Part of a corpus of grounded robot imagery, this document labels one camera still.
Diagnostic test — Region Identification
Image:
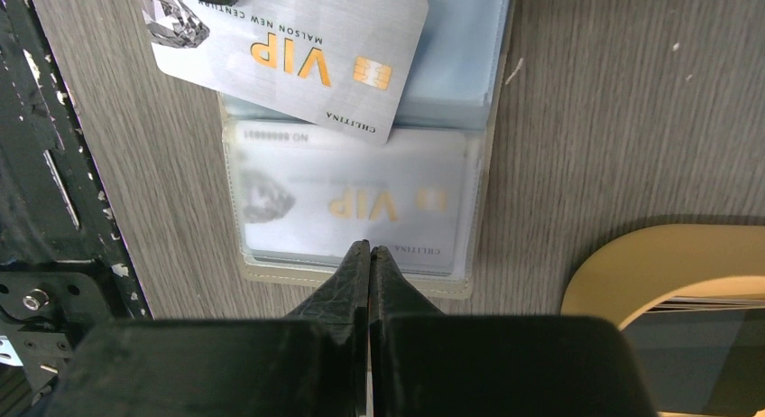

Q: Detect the silver VIP card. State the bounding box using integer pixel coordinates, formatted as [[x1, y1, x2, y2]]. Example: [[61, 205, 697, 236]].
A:
[[224, 120, 478, 275], [137, 0, 429, 145]]

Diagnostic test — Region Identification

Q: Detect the tan oval tray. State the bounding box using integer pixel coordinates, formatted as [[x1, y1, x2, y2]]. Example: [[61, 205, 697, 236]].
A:
[[560, 224, 765, 417]]

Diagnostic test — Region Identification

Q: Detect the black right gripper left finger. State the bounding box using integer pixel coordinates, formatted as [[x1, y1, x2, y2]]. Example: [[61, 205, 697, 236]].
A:
[[35, 241, 371, 416]]

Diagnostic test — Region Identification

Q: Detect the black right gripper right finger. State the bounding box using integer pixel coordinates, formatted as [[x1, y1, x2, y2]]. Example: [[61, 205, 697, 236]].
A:
[[369, 246, 655, 416]]

